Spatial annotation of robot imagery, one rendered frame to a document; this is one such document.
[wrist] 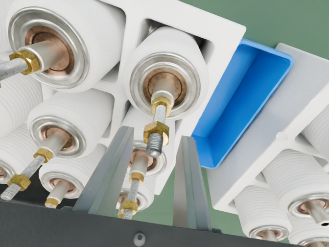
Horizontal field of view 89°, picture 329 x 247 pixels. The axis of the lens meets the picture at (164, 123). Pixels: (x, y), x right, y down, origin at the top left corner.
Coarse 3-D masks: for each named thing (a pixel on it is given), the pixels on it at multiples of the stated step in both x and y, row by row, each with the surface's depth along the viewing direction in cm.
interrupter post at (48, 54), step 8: (24, 48) 14; (32, 48) 14; (40, 48) 14; (48, 48) 15; (56, 48) 16; (40, 56) 14; (48, 56) 15; (56, 56) 16; (40, 64) 14; (48, 64) 15; (56, 64) 17; (40, 72) 15
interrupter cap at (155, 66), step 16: (144, 64) 16; (160, 64) 16; (176, 64) 16; (192, 64) 16; (144, 80) 17; (176, 80) 17; (192, 80) 17; (144, 96) 18; (176, 96) 18; (192, 96) 18; (144, 112) 19; (176, 112) 19
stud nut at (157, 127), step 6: (150, 126) 11; (156, 126) 11; (162, 126) 11; (144, 132) 11; (150, 132) 11; (156, 132) 11; (162, 132) 11; (168, 132) 11; (144, 138) 11; (168, 138) 11
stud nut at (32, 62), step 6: (12, 54) 13; (18, 54) 13; (24, 54) 13; (30, 54) 14; (24, 60) 13; (30, 60) 13; (36, 60) 14; (30, 66) 14; (36, 66) 14; (24, 72) 14; (30, 72) 14
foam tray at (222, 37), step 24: (120, 0) 20; (144, 0) 19; (168, 0) 19; (144, 24) 24; (168, 24) 21; (192, 24) 20; (216, 24) 20; (216, 48) 22; (120, 72) 25; (216, 72) 24; (48, 96) 28; (120, 96) 27; (120, 120) 30; (192, 120) 29; (168, 168) 36
